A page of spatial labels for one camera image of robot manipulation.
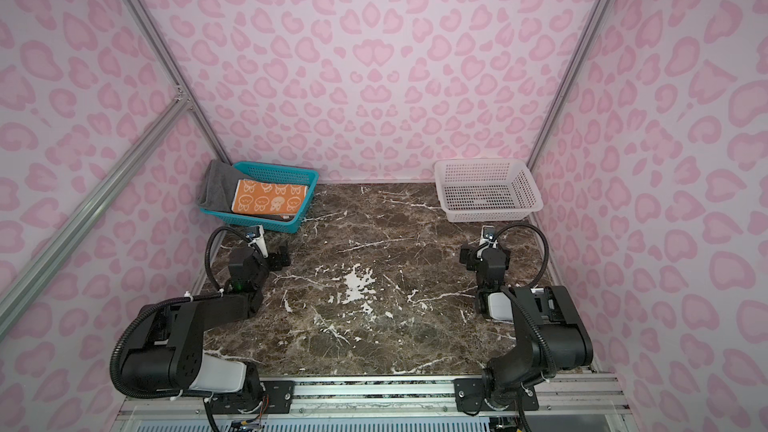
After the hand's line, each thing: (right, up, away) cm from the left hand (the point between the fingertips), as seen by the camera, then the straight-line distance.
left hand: (271, 238), depth 91 cm
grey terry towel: (-23, +16, +12) cm, 30 cm away
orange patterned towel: (-10, +13, +16) cm, 23 cm away
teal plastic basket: (-9, +22, +22) cm, 33 cm away
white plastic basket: (+73, +16, +26) cm, 80 cm away
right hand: (+65, 0, +1) cm, 65 cm away
